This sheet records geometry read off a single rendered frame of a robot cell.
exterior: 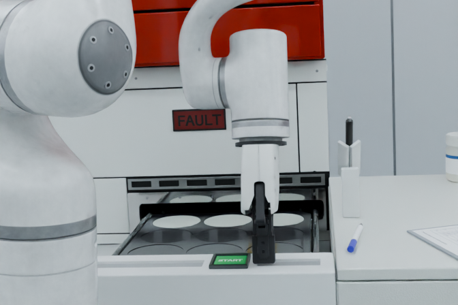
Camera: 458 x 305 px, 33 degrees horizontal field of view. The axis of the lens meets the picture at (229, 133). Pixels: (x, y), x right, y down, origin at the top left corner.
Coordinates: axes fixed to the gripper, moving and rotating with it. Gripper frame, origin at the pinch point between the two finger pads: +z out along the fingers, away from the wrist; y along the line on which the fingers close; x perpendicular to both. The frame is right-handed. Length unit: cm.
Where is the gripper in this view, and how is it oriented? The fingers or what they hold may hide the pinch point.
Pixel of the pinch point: (264, 249)
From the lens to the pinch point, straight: 111.3
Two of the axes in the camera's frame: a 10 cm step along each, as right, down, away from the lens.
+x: 9.9, -0.3, -1.2
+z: 0.2, 10.0, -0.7
